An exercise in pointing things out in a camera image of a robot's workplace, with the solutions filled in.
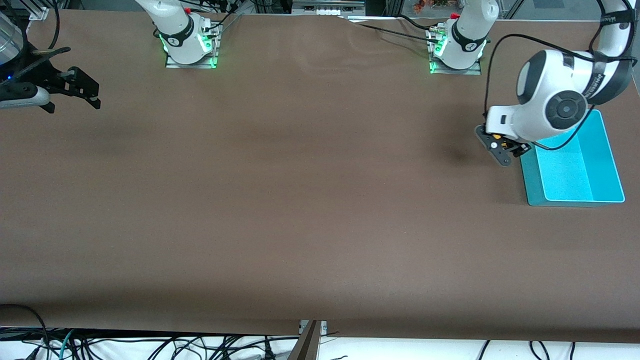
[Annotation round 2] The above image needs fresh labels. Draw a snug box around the teal plastic bin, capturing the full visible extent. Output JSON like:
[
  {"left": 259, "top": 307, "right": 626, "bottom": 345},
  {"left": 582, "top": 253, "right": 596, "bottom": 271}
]
[{"left": 520, "top": 109, "right": 626, "bottom": 207}]

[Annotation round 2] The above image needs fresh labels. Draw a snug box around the brown table cover sheet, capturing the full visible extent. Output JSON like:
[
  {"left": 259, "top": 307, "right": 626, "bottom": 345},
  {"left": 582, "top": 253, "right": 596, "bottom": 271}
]
[{"left": 0, "top": 10, "right": 640, "bottom": 344}]

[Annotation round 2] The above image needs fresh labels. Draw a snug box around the dark wooden beam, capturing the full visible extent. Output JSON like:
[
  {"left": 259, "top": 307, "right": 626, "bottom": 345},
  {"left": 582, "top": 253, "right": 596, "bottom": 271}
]
[{"left": 287, "top": 320, "right": 322, "bottom": 360}]

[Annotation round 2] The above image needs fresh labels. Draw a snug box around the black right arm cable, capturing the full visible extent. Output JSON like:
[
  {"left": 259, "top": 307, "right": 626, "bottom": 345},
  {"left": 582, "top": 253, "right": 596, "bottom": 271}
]
[{"left": 46, "top": 0, "right": 62, "bottom": 49}]

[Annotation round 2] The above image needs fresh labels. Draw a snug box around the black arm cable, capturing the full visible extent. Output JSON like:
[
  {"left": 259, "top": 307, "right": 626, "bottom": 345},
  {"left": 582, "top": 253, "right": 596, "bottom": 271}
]
[
  {"left": 482, "top": 34, "right": 638, "bottom": 151},
  {"left": 46, "top": 0, "right": 62, "bottom": 49}
]

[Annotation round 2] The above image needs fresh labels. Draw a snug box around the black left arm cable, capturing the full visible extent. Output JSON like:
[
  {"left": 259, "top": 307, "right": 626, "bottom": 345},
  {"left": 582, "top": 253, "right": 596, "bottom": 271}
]
[{"left": 482, "top": 34, "right": 638, "bottom": 151}]

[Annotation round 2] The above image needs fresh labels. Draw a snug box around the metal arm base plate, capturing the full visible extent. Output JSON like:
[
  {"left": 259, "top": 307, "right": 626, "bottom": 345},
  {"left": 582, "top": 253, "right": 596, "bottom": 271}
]
[
  {"left": 165, "top": 22, "right": 221, "bottom": 70},
  {"left": 427, "top": 27, "right": 483, "bottom": 76}
]

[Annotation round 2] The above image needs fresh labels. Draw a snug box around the black base cable bundle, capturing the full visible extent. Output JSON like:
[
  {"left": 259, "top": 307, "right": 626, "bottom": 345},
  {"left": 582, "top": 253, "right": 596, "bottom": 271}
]
[{"left": 202, "top": 0, "right": 244, "bottom": 36}]

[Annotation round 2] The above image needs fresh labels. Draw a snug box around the short black base cable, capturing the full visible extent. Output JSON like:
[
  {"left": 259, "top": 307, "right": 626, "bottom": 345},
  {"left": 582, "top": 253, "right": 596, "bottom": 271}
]
[{"left": 397, "top": 14, "right": 443, "bottom": 33}]

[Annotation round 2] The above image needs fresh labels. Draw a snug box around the long black base cable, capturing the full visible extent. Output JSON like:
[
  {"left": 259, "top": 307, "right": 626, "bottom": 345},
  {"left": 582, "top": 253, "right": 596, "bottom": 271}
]
[{"left": 345, "top": 18, "right": 441, "bottom": 45}]

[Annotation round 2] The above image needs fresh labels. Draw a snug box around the arched black floor cable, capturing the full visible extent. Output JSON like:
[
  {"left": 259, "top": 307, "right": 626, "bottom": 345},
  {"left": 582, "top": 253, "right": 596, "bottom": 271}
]
[{"left": 0, "top": 303, "right": 51, "bottom": 360}]

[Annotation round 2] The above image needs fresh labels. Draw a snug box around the metal rack frame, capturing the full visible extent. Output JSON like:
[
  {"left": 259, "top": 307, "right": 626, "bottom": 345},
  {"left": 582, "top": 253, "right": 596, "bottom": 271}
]
[{"left": 291, "top": 0, "right": 367, "bottom": 17}]

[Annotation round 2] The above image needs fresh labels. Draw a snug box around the teal floor cable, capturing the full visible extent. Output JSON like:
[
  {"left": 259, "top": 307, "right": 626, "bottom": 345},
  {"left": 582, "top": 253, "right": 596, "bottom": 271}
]
[{"left": 57, "top": 329, "right": 76, "bottom": 360}]

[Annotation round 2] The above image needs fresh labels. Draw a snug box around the metal table edge bracket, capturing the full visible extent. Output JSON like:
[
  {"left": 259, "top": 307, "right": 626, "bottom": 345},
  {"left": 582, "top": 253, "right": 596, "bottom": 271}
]
[{"left": 299, "top": 320, "right": 328, "bottom": 336}]

